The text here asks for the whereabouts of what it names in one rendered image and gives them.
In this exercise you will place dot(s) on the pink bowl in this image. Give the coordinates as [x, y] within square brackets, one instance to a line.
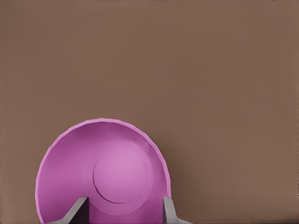
[70, 168]

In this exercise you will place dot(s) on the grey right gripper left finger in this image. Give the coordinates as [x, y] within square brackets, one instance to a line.
[78, 212]

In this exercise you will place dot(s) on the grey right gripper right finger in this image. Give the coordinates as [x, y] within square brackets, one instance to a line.
[170, 212]

